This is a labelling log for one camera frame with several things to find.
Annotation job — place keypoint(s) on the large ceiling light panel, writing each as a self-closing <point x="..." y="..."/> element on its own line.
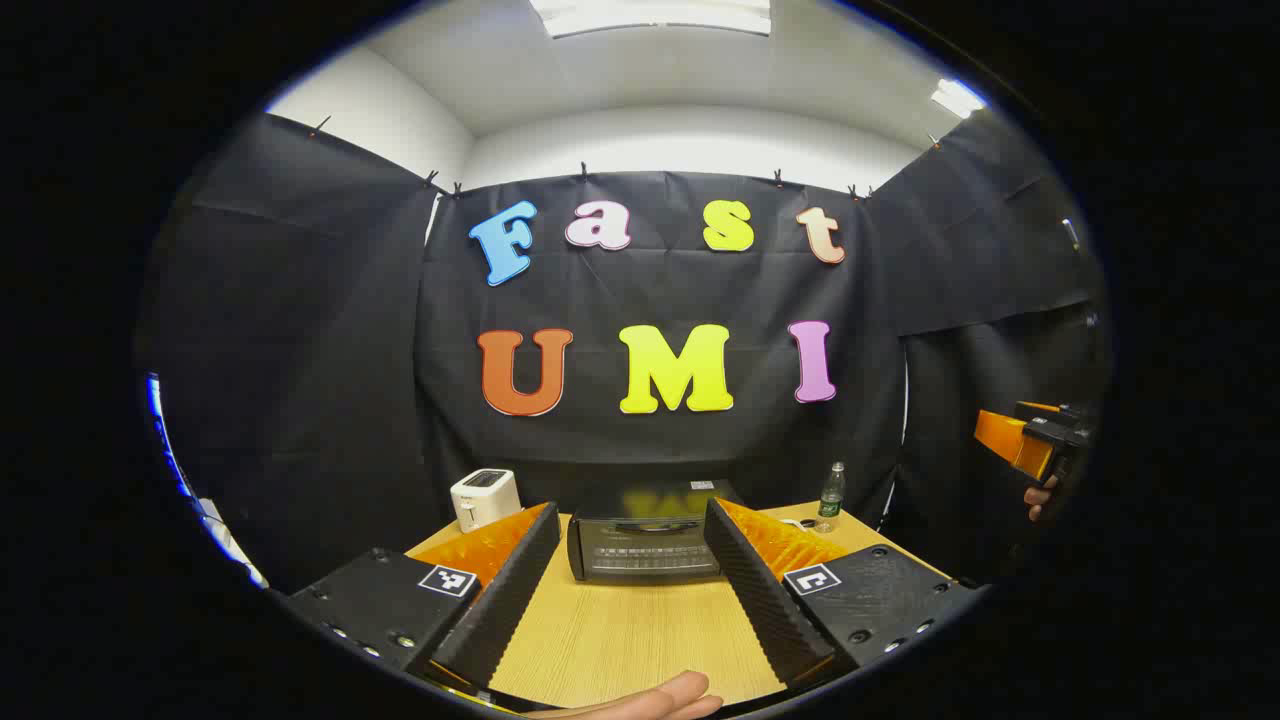
<point x="650" y="15"/>

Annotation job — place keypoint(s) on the white toaster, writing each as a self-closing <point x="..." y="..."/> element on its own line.
<point x="485" y="500"/>

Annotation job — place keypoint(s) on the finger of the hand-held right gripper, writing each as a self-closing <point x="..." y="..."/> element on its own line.
<point x="1010" y="440"/>

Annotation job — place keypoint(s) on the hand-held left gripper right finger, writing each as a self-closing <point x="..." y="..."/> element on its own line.
<point x="760" y="600"/>

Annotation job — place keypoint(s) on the black electric oven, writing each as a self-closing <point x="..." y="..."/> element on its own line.
<point x="640" y="550"/>

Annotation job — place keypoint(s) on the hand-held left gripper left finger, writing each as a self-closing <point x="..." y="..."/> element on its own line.
<point x="510" y="600"/>

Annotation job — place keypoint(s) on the small ceiling light panel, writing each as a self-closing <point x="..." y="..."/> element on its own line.
<point x="957" y="98"/>

